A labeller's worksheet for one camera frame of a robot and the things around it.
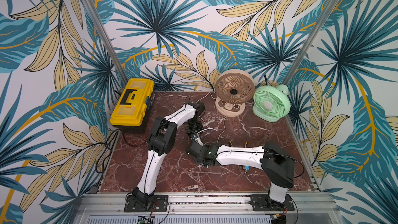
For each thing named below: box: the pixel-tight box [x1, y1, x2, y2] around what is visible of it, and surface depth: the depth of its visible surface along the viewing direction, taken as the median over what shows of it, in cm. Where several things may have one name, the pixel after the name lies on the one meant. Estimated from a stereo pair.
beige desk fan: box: [215, 68, 256, 118], surface depth 94 cm
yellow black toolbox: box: [109, 78, 156, 134], surface depth 92 cm
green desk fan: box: [252, 84, 292, 123], surface depth 87 cm
